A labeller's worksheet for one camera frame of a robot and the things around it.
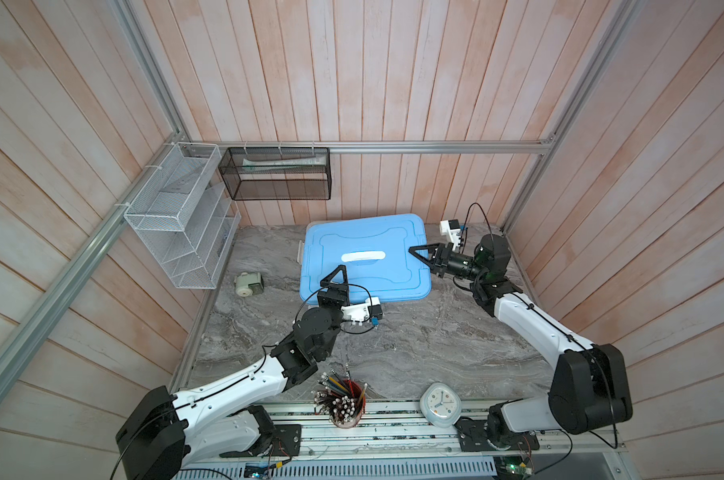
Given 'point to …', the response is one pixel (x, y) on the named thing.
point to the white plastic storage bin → (300, 253)
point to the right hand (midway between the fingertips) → (409, 254)
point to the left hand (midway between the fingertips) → (337, 275)
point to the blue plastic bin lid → (375, 252)
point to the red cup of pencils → (342, 400)
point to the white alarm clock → (441, 404)
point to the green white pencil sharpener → (249, 284)
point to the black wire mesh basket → (277, 173)
